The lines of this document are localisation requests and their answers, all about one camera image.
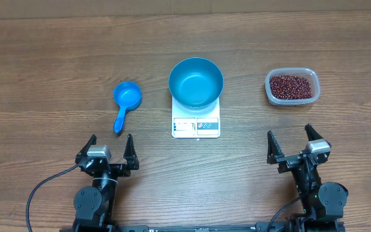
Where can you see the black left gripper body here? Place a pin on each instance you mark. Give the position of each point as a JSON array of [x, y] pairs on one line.
[[117, 171]]

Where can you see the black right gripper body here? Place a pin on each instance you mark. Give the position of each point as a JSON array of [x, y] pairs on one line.
[[288, 162]]

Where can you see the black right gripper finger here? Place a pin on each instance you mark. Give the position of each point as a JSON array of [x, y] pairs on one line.
[[274, 151], [312, 134]]

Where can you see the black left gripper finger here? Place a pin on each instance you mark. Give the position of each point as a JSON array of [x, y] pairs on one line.
[[130, 154], [83, 152]]

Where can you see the blue plastic measuring scoop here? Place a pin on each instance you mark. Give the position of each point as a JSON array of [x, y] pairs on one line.
[[128, 97]]

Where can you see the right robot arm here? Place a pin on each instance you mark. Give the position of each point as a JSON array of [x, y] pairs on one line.
[[323, 203]]

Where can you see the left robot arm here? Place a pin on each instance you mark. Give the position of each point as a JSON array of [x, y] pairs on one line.
[[94, 204]]

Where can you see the white digital kitchen scale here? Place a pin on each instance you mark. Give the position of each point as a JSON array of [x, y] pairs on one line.
[[201, 123]]

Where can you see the blue metal bowl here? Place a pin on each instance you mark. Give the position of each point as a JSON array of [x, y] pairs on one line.
[[196, 82]]

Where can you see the clear plastic food container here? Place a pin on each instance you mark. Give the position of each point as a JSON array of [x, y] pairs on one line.
[[307, 73]]

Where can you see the red adzuki beans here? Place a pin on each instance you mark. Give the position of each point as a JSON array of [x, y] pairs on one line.
[[290, 87]]

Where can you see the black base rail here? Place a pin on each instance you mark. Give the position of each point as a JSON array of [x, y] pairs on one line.
[[258, 227]]

